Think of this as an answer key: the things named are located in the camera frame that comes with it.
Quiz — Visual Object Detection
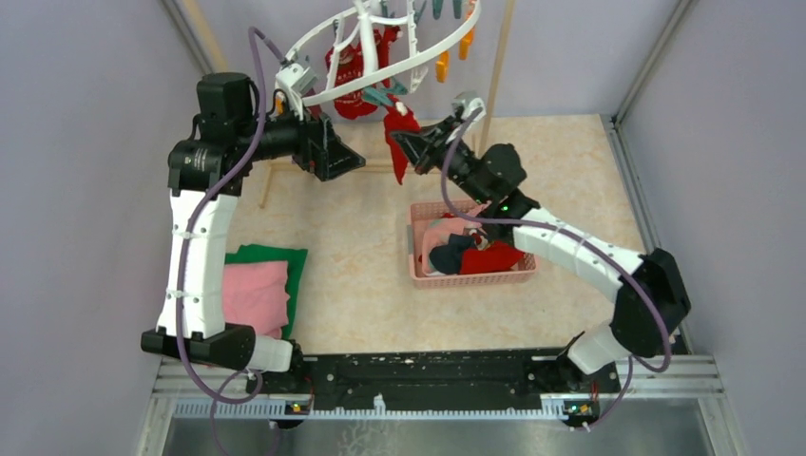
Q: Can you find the green cloth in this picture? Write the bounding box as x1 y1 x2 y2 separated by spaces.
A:
225 244 308 339

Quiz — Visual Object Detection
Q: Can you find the red patterned sock pair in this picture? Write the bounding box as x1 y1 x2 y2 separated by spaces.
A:
324 25 404 121

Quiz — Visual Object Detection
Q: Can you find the teal clothespin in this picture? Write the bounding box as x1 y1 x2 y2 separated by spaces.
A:
361 86 409 107

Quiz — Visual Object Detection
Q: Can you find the orange clothespin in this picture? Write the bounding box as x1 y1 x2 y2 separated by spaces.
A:
434 50 451 84
458 28 475 61

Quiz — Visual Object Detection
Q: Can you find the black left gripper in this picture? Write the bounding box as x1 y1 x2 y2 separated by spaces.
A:
236 87 364 180

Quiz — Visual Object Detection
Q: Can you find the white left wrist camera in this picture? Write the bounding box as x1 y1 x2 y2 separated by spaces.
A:
275 62 317 121

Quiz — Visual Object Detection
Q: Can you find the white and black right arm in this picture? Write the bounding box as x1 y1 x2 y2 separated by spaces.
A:
391 113 691 391

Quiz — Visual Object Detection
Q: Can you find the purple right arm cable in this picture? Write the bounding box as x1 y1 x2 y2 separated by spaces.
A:
439 106 674 433

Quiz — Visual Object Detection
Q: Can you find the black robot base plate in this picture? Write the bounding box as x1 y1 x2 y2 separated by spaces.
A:
245 347 622 396

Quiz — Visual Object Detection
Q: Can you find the pink plastic basket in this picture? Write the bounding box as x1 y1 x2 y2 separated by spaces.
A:
407 201 539 289

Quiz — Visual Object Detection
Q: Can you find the white plastic clip hanger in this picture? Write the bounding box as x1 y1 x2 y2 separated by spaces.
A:
280 1 482 108

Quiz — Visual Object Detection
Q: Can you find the wooden drying rack frame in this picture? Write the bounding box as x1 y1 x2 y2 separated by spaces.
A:
171 0 516 209

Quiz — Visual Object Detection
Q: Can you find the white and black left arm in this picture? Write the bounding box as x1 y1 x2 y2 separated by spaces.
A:
140 72 365 393

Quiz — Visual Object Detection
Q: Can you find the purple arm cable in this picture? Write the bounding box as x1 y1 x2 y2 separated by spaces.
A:
439 106 674 433
176 26 284 456

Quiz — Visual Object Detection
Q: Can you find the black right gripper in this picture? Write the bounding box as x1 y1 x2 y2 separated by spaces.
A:
390 116 491 206

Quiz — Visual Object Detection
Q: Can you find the pink cloth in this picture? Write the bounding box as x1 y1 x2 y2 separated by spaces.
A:
221 261 290 339

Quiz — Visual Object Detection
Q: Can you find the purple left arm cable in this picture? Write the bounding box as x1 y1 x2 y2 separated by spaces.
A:
176 26 284 456

